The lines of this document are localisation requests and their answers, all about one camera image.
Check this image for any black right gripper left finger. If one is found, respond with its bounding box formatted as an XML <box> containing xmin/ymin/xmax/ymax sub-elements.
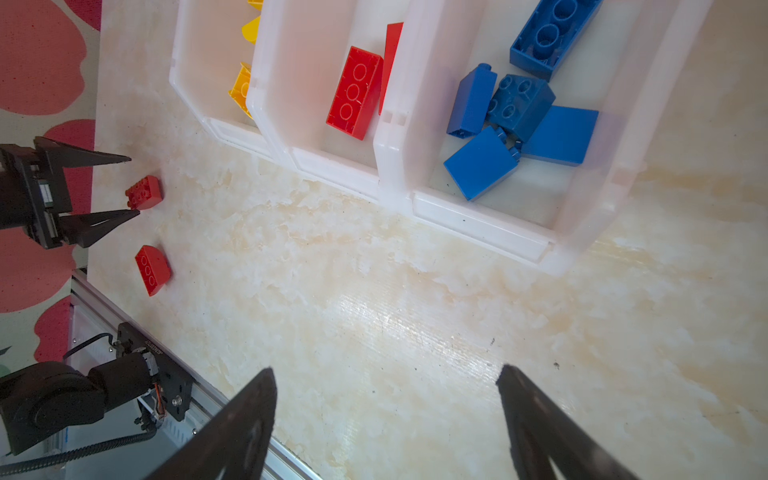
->
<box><xmin>148</xmin><ymin>368</ymin><xmax>277</xmax><ymax>479</ymax></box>

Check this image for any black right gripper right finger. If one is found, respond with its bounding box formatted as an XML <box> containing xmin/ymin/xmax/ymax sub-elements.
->
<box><xmin>496</xmin><ymin>364</ymin><xmax>636</xmax><ymax>479</ymax></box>

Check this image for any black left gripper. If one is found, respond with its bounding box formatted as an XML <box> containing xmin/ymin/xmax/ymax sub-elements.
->
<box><xmin>1</xmin><ymin>136</ymin><xmax>141</xmax><ymax>249</ymax></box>

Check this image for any yellow round printed brick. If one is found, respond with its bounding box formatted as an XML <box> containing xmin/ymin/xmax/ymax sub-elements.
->
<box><xmin>229</xmin><ymin>62</ymin><xmax>252</xmax><ymax>118</ymax></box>

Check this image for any white bin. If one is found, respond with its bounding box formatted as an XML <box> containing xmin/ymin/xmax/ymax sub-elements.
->
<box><xmin>169</xmin><ymin>1</ymin><xmax>272</xmax><ymax>159</ymax></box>
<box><xmin>373</xmin><ymin>1</ymin><xmax>710</xmax><ymax>275</ymax></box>
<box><xmin>247</xmin><ymin>1</ymin><xmax>409</xmax><ymax>201</ymax></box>

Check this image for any small blue brick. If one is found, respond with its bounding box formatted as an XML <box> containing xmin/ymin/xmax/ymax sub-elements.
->
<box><xmin>486</xmin><ymin>74</ymin><xmax>556</xmax><ymax>143</ymax></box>

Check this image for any red long brick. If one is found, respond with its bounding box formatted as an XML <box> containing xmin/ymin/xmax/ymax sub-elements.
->
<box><xmin>378</xmin><ymin>22</ymin><xmax>404</xmax><ymax>114</ymax></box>

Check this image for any yellow curved brick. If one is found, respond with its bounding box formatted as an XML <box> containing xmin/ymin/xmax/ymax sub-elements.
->
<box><xmin>247</xmin><ymin>0</ymin><xmax>264</xmax><ymax>11</ymax></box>
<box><xmin>241</xmin><ymin>17</ymin><xmax>261</xmax><ymax>44</ymax></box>

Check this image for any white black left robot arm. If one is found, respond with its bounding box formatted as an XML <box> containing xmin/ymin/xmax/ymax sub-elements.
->
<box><xmin>1</xmin><ymin>136</ymin><xmax>153</xmax><ymax>455</ymax></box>

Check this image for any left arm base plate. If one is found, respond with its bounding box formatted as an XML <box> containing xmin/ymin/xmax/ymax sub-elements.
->
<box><xmin>117</xmin><ymin>322</ymin><xmax>194</xmax><ymax>422</ymax></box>

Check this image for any aluminium front rail frame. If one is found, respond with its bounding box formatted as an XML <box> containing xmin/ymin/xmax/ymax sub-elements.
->
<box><xmin>72</xmin><ymin>270</ymin><xmax>319</xmax><ymax>479</ymax></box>

